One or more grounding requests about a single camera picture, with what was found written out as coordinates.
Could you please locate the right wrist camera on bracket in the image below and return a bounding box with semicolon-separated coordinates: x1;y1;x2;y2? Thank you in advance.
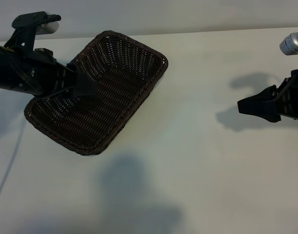
279;31;298;56

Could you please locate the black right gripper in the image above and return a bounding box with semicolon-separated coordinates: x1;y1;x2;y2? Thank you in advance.
237;68;298;123

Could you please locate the dark brown wicker basket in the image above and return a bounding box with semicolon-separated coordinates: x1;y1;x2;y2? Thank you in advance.
24;30;168;156

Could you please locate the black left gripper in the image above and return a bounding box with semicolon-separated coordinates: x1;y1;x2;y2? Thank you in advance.
21;48;99;99

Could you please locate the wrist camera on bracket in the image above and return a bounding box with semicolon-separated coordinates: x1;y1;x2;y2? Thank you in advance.
12;11;60;59
279;31;298;56

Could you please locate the black braided cable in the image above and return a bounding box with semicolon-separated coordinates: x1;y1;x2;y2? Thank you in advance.
4;14;62;49

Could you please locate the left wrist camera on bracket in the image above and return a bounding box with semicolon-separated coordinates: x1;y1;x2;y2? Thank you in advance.
12;11;60;59

